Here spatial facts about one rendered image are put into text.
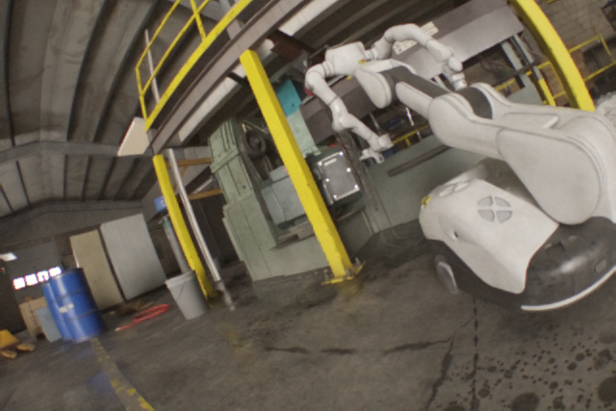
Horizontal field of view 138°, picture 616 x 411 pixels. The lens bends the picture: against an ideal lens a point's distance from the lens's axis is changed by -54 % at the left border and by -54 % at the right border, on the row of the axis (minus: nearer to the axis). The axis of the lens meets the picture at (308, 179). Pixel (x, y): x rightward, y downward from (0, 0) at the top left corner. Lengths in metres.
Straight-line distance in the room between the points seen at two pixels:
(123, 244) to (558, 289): 7.09
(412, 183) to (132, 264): 6.36
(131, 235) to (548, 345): 7.18
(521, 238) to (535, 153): 0.18
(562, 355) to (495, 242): 0.31
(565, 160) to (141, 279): 7.09
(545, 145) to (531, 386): 0.47
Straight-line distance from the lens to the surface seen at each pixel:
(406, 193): 2.28
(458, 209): 0.65
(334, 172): 1.94
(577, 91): 1.54
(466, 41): 2.44
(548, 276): 0.58
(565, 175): 0.59
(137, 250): 7.07
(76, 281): 3.72
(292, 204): 2.02
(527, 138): 0.61
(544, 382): 0.60
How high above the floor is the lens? 0.49
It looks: 6 degrees up
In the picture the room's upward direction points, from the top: 24 degrees counter-clockwise
